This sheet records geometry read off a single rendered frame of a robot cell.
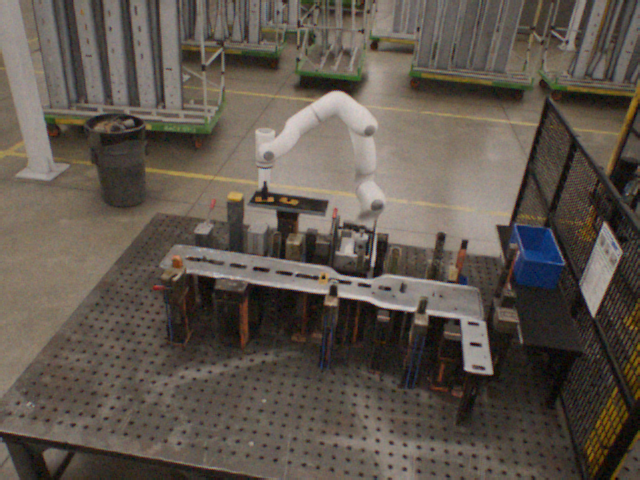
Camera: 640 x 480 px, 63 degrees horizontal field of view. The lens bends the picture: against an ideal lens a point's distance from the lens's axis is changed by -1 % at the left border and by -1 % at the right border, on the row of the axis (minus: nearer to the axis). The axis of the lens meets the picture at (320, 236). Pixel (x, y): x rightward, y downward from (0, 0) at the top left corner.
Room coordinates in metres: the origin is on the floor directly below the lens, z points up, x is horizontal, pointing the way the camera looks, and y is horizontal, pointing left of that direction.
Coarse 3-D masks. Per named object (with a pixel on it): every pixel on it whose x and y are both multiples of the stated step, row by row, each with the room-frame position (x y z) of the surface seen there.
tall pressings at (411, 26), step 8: (400, 0) 11.38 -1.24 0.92; (416, 0) 11.34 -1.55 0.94; (464, 0) 10.92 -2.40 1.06; (400, 8) 11.36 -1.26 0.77; (408, 8) 11.27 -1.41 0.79; (416, 8) 11.32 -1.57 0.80; (440, 8) 11.47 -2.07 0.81; (392, 16) 11.30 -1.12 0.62; (400, 16) 11.35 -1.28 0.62; (408, 16) 11.30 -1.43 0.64; (416, 16) 11.26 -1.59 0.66; (440, 16) 10.98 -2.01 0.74; (392, 24) 11.30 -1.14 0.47; (400, 24) 11.30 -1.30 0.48; (408, 24) 11.32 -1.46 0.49; (416, 24) 11.22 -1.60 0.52; (440, 24) 11.01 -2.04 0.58; (392, 32) 11.33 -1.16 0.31; (400, 32) 11.25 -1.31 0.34; (408, 32) 11.31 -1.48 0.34; (416, 32) 11.44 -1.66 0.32; (456, 32) 10.96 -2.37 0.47; (456, 40) 10.93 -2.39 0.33
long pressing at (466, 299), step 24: (168, 264) 1.84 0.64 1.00; (192, 264) 1.85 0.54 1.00; (240, 264) 1.88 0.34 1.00; (264, 264) 1.89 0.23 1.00; (288, 264) 1.90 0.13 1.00; (288, 288) 1.74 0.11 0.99; (312, 288) 1.75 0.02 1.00; (360, 288) 1.77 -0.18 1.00; (408, 288) 1.79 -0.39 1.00; (432, 288) 1.81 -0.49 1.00; (456, 288) 1.82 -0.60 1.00; (432, 312) 1.65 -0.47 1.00; (456, 312) 1.66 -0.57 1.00; (480, 312) 1.67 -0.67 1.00
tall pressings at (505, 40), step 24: (432, 0) 8.66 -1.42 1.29; (456, 0) 8.60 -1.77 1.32; (480, 0) 8.72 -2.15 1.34; (432, 24) 8.64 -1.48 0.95; (456, 24) 8.51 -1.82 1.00; (480, 24) 8.94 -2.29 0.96; (504, 24) 8.69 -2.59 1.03; (432, 48) 8.54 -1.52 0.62; (456, 48) 8.94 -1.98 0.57; (480, 48) 8.71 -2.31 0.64; (504, 48) 8.66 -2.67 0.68; (504, 72) 8.57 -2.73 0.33
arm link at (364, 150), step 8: (368, 112) 2.31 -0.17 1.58; (352, 136) 2.33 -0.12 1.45; (360, 136) 2.32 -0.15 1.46; (352, 144) 2.32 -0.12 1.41; (360, 144) 2.30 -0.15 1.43; (368, 144) 2.30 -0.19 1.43; (360, 152) 2.28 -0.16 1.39; (368, 152) 2.28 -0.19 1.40; (360, 160) 2.28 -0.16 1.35; (368, 160) 2.28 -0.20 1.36; (360, 168) 2.29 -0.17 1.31; (368, 168) 2.29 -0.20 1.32; (360, 176) 2.35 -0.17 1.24; (368, 176) 2.36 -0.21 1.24; (360, 184) 2.35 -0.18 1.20
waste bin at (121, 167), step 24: (96, 120) 4.28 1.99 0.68; (120, 120) 4.29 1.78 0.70; (144, 120) 4.31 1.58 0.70; (96, 144) 3.94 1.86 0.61; (120, 144) 3.97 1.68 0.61; (144, 144) 4.17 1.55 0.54; (120, 168) 3.99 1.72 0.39; (144, 168) 4.19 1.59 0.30; (120, 192) 3.99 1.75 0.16; (144, 192) 4.15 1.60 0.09
